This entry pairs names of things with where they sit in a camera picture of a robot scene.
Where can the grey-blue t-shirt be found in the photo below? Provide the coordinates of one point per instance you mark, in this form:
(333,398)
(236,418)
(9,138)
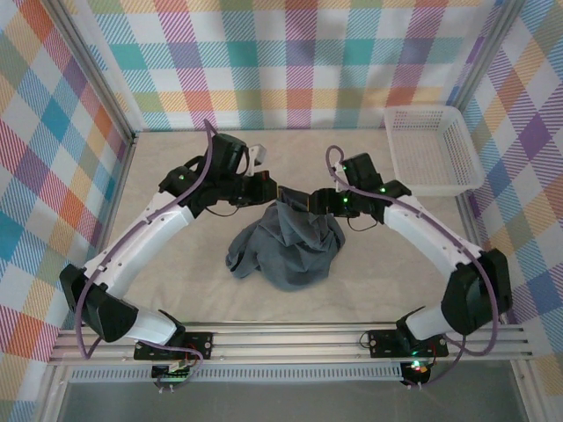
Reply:
(290,250)

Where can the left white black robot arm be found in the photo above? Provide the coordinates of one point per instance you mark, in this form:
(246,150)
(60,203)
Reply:
(141,242)

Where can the white perforated plastic basket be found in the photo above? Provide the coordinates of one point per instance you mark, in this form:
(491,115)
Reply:
(433,151)

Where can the right controller circuit board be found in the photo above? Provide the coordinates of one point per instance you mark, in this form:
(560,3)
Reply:
(415,369)

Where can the controller circuit board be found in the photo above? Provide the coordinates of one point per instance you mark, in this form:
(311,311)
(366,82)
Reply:
(415,369)
(173,373)

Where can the left controller circuit board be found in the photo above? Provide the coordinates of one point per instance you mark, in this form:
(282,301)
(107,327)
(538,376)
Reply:
(173,373)

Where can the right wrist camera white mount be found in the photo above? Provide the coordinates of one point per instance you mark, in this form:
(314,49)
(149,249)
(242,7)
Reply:
(338,176)

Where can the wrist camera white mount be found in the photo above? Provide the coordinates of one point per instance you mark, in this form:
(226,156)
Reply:
(338,176)
(257,158)

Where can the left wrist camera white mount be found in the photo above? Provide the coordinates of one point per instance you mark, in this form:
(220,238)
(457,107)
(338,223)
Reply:
(257,158)

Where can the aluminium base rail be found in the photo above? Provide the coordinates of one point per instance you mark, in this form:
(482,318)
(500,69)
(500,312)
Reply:
(286,340)

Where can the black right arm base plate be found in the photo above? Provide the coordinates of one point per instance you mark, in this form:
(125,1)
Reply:
(385,343)

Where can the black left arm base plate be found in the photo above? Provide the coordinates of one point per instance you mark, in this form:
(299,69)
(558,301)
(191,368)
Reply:
(198,344)

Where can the aluminium frame post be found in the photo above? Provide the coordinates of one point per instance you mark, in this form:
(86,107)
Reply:
(488,57)
(94,74)

